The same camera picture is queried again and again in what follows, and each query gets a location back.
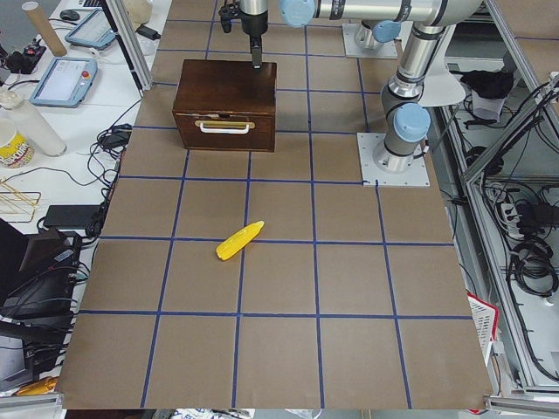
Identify yellow printed paper cup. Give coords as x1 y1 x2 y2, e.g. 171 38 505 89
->
0 118 35 168

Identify wooden drawer with white handle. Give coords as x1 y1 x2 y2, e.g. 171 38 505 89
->
174 113 275 152

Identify blue teach pendant far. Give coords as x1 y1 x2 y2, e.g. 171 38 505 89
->
65 8 115 50

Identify white plastic basket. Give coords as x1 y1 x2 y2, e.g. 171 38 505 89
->
467 292 499 366

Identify blue teach pendant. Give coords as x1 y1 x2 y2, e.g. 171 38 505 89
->
65 8 115 50
29 58 98 108

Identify yellow corn cob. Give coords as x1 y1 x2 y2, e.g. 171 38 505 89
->
215 220 265 261

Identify aluminium frame post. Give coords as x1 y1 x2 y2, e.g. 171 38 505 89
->
101 0 153 92

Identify cardboard tube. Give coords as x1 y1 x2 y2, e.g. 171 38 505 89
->
21 1 67 57

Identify black power adapter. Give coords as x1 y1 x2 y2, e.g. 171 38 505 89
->
43 204 100 230

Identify black computer mouse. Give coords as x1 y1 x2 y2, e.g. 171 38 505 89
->
59 10 80 23

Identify frosted plastic bottle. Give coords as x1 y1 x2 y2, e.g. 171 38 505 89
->
1 89 67 157

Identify dark wooden drawer box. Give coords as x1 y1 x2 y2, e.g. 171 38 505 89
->
171 59 279 154

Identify blue teach pendant near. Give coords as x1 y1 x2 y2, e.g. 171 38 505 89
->
29 58 98 108

